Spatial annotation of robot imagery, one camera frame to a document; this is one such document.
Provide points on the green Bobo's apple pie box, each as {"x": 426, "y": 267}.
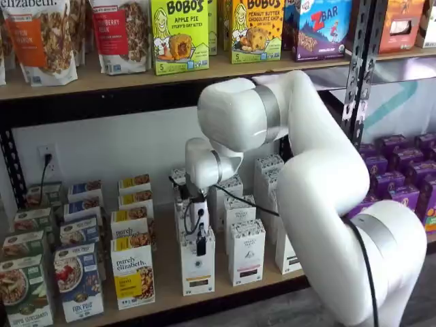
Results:
{"x": 180, "y": 41}
{"x": 213, "y": 30}

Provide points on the orange snack box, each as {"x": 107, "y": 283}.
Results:
{"x": 402, "y": 27}

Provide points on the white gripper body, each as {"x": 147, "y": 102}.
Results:
{"x": 195, "y": 218}

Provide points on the granola bag orange label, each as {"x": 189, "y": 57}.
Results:
{"x": 41, "y": 41}

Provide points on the green oatmeal box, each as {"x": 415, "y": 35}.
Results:
{"x": 44, "y": 195}
{"x": 24, "y": 293}
{"x": 22, "y": 245}
{"x": 32, "y": 221}

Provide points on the white granola bag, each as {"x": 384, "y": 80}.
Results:
{"x": 80, "y": 30}

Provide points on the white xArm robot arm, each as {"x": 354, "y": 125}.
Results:
{"x": 323, "y": 187}

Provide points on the purely elizabeth yellow box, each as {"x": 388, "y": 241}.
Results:
{"x": 134, "y": 199}
{"x": 133, "y": 272}
{"x": 129, "y": 223}
{"x": 134, "y": 182}

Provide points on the granola bag red label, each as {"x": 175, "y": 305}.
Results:
{"x": 119, "y": 37}

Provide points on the yellow Bobo's peanut butter box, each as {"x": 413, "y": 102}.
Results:
{"x": 227, "y": 27}
{"x": 257, "y": 34}

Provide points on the blue oatmeal box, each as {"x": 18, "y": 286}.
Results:
{"x": 81, "y": 207}
{"x": 85, "y": 189}
{"x": 78, "y": 282}
{"x": 80, "y": 231}

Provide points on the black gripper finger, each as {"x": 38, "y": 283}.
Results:
{"x": 201, "y": 247}

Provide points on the white and brown box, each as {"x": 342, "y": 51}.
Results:
{"x": 430, "y": 24}

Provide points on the black metal shelf unit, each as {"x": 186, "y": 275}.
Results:
{"x": 136, "y": 105}
{"x": 391, "y": 57}

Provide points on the blue Z Bar box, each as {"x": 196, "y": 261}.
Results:
{"x": 323, "y": 34}
{"x": 287, "y": 27}

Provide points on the white box pink strip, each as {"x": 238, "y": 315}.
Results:
{"x": 247, "y": 252}
{"x": 235, "y": 185}
{"x": 240, "y": 218}

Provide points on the white box black strip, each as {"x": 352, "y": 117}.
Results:
{"x": 272, "y": 228}
{"x": 267, "y": 161}
{"x": 269, "y": 184}
{"x": 289, "y": 252}

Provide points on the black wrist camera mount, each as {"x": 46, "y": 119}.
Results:
{"x": 180, "y": 187}

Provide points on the white wall outlet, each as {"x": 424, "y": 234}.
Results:
{"x": 51, "y": 149}

